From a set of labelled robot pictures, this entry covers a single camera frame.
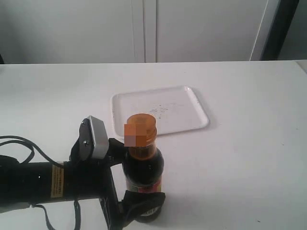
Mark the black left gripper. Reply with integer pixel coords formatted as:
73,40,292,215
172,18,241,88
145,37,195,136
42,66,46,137
70,138,166,230

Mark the dark soy sauce bottle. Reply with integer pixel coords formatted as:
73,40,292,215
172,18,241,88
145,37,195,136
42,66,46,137
122,114,164,193

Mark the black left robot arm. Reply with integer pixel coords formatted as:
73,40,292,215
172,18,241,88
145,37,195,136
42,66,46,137
0,136,165,230

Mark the white rectangular plastic tray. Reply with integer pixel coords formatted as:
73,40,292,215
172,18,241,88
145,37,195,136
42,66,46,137
111,86,210,137

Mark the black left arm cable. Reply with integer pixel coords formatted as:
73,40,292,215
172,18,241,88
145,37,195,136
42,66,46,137
0,135,82,230

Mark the dark door frame post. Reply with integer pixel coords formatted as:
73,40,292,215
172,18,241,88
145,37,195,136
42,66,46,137
260,0,300,61

